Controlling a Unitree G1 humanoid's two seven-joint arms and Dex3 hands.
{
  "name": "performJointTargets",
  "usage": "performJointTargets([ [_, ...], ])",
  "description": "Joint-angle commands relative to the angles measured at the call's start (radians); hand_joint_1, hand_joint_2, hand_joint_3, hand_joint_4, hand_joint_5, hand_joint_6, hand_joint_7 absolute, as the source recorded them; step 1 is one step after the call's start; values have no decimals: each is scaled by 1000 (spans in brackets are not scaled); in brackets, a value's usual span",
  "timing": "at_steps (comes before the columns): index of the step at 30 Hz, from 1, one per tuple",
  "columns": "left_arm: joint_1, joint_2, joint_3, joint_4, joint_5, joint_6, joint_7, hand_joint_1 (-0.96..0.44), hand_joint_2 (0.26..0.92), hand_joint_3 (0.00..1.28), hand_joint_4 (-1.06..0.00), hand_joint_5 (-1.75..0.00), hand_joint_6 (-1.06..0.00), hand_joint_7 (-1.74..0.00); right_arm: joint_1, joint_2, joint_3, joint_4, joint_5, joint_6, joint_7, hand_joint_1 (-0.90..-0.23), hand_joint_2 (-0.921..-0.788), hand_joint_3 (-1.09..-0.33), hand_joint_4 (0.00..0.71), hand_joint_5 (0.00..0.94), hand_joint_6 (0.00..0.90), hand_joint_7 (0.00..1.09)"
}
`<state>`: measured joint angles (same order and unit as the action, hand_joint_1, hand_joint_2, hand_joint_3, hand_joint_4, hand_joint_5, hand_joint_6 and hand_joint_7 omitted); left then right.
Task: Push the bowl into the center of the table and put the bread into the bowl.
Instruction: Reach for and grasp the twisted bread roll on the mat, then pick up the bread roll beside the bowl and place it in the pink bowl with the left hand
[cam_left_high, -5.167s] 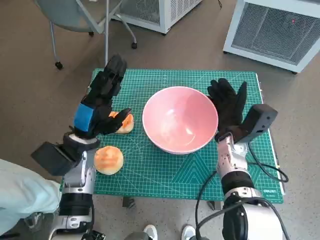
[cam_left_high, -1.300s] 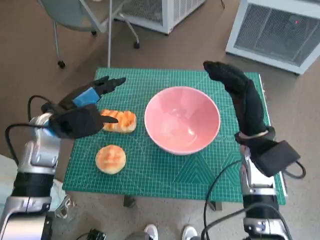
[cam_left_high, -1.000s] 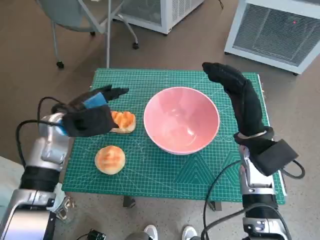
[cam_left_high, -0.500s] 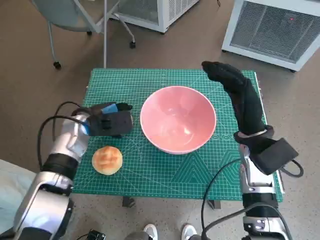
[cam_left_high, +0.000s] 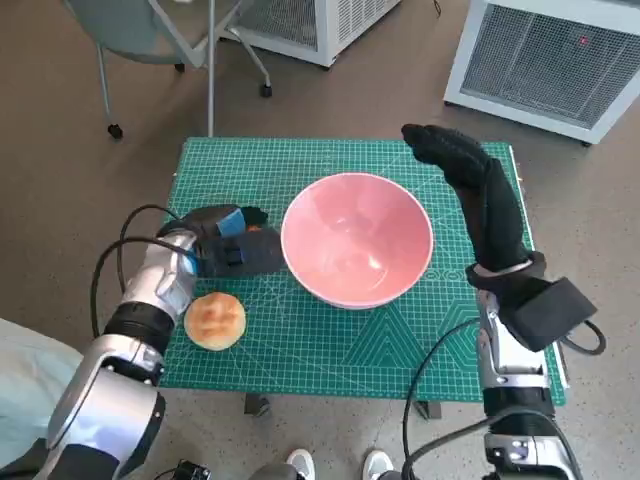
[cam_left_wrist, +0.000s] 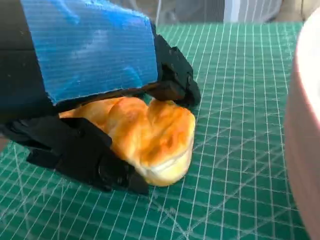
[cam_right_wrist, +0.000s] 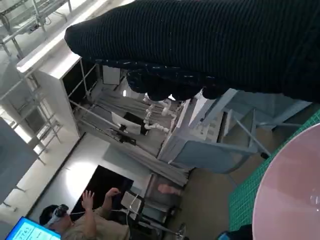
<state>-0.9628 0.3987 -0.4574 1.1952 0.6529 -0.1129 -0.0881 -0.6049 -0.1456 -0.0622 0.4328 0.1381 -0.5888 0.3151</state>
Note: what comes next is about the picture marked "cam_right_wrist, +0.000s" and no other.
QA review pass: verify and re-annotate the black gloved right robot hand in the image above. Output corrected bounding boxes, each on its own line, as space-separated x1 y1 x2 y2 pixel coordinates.
64 0 320 103

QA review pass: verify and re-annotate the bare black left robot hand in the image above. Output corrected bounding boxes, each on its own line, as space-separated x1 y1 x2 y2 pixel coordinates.
218 223 256 240

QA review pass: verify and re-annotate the pink bowl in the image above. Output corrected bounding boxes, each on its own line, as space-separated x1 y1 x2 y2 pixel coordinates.
251 124 320 240

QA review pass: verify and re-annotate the green cutting mat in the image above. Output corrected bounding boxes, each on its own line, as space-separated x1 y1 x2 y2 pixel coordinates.
228 101 320 232

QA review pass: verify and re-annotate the person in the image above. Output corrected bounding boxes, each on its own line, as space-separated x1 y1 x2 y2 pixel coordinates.
39 188 131 240

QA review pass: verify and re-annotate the black monitor screen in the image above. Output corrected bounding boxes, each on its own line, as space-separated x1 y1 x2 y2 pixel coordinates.
72 164 135 218

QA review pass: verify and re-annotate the VR headset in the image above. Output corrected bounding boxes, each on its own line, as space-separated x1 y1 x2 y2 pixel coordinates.
48 204 69 227

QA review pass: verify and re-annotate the blue screen monitor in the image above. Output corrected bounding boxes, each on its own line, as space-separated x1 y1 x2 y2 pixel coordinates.
4 216 62 240

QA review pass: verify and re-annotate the white open-frame cabinet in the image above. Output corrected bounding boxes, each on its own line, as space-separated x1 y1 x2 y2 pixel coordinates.
37 53 101 138

